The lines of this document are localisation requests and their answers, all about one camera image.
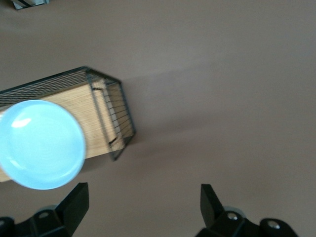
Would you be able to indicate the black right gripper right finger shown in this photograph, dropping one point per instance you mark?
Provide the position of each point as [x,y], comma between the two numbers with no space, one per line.
[219,219]

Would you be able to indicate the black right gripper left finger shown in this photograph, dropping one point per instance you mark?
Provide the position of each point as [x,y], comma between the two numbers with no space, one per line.
[69,212]

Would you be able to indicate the light blue round plate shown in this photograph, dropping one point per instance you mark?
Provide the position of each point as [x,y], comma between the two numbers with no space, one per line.
[42,145]

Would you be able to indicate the light wooden board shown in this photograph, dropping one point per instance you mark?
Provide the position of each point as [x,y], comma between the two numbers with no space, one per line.
[89,111]

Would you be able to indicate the metal table edge bracket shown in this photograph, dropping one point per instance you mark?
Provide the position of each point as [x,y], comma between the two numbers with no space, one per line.
[27,3]

